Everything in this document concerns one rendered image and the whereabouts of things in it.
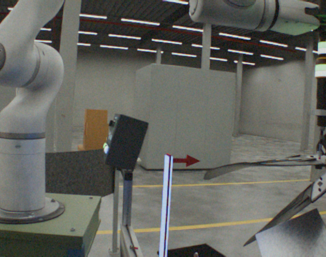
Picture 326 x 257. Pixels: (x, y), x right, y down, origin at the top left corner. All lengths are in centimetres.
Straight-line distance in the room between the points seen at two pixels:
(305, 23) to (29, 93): 65
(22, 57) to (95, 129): 799
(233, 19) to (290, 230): 46
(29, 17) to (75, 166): 178
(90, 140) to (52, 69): 791
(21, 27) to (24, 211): 42
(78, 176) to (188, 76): 498
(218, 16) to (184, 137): 647
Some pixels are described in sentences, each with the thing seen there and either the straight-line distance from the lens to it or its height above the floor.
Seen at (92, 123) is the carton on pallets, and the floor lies 84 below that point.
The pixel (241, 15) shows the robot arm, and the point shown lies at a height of 146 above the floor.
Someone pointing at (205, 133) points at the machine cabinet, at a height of 85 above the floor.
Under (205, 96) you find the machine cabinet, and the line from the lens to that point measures 723.
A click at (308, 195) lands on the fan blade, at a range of 87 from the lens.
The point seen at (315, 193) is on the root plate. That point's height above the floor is 109.
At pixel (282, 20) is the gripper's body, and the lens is 69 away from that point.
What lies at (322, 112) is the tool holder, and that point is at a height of 129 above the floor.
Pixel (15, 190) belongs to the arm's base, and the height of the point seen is 107.
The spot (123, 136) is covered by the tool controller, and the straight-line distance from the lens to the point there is 117.
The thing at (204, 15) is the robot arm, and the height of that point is 145.
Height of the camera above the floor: 127
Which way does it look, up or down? 3 degrees down
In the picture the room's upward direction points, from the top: 3 degrees clockwise
